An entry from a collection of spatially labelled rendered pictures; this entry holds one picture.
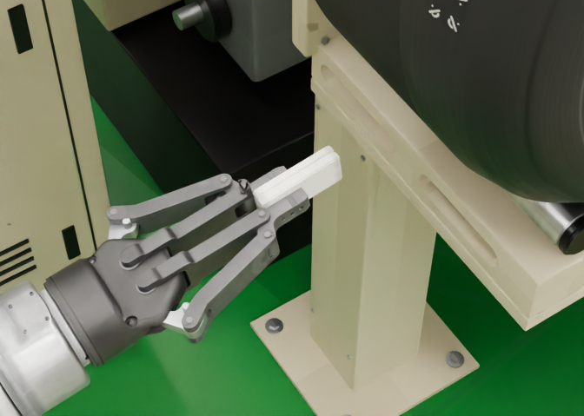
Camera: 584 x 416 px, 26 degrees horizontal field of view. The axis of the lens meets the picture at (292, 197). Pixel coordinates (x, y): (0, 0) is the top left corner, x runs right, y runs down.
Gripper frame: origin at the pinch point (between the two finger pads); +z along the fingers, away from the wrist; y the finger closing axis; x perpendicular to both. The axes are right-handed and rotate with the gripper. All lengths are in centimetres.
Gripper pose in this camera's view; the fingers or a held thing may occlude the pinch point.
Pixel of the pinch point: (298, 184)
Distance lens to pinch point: 96.2
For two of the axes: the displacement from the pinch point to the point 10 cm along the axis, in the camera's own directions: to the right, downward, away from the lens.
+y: -5.4, -6.7, 5.1
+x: 1.2, 5.4, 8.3
